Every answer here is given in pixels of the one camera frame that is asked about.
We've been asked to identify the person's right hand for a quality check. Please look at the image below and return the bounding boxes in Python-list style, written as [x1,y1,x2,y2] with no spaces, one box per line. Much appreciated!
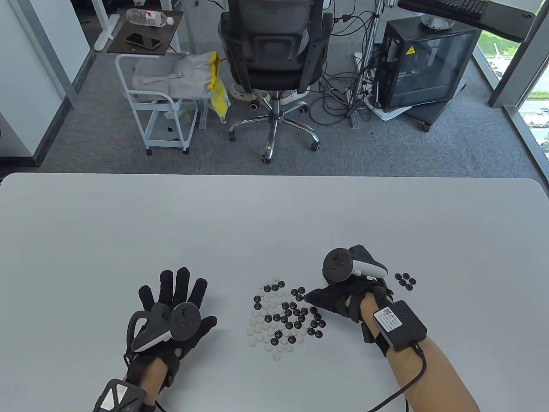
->
[302,275,393,323]

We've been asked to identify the person's left hand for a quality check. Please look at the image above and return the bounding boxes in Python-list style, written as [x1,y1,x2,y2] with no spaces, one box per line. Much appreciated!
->
[124,267,217,389]

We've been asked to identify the pile of mixed go stones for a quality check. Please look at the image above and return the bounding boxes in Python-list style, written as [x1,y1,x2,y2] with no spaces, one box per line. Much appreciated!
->
[247,277,327,361]

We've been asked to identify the person's right forearm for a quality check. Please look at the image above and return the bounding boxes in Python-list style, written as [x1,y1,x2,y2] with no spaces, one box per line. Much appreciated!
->
[359,292,481,412]

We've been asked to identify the black and white left controller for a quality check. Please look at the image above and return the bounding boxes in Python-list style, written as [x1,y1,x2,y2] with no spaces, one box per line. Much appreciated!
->
[126,302,201,353]

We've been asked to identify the black and white controller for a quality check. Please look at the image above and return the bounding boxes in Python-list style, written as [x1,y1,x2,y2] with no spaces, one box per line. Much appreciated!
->
[126,302,201,353]
[322,245,389,282]

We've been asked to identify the black and white right controller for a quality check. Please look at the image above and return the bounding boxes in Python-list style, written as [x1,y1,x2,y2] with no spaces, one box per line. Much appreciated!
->
[322,245,389,282]

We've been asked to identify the white papers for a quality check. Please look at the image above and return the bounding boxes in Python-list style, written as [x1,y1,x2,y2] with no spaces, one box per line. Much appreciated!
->
[365,94,412,121]

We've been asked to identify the white rolling cart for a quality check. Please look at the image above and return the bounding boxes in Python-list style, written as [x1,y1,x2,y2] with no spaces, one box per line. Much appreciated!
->
[115,54,199,156]

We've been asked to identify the black wheeled platform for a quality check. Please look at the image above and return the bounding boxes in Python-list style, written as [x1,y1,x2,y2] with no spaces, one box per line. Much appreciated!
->
[405,92,466,133]

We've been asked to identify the yellow plastic bag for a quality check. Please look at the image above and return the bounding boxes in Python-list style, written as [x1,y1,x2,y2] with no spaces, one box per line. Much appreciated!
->
[208,51,231,124]

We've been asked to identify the grey fabric bag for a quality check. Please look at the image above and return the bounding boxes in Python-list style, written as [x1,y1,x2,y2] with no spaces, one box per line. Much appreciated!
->
[132,54,215,101]

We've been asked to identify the black computer case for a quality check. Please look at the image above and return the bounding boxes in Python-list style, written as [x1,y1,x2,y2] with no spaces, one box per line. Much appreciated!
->
[375,18,482,113]

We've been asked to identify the black mesh office chair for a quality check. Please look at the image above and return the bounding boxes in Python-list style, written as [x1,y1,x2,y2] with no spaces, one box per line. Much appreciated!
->
[219,0,334,166]

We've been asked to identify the black smartphone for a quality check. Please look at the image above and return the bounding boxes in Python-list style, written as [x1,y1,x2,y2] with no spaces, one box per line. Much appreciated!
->
[124,33,163,49]

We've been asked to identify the brown side table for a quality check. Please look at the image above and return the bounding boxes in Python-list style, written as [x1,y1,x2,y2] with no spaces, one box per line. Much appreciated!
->
[106,9,184,55]

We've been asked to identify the white desk leg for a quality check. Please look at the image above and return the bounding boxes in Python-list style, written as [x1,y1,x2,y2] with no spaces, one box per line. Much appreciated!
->
[92,0,121,53]

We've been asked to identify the grey window pillar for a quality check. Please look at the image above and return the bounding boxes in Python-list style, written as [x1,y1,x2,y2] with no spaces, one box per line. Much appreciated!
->
[488,0,549,110]

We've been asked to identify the clear plastic water bottle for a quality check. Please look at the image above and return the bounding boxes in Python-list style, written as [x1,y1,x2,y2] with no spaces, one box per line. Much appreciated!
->
[126,8,175,27]

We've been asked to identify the round silver stand base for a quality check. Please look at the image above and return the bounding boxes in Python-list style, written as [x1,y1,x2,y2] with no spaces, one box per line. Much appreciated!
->
[420,12,455,31]

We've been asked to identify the black keyboard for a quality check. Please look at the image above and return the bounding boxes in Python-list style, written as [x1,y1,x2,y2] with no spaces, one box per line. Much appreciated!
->
[422,0,489,21]

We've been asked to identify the black wrist strap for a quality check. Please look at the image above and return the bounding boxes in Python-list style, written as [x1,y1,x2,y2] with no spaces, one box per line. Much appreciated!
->
[362,322,391,357]

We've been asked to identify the black labelled wrist camera box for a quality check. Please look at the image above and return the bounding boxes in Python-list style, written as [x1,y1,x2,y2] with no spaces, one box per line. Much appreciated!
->
[373,300,428,352]

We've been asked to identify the black patterned wrist camera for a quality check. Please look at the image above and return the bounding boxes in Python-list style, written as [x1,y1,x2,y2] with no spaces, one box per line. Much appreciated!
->
[94,379,148,412]

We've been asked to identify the black wrist box cable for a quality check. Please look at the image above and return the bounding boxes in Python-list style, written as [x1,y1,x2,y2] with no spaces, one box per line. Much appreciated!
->
[365,341,427,412]

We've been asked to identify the aluminium frame post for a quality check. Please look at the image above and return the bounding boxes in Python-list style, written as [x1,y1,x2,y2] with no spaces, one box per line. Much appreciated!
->
[351,0,384,129]

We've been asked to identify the tangle of black floor cables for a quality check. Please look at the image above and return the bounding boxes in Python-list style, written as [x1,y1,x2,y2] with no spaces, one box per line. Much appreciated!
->
[309,9,382,127]

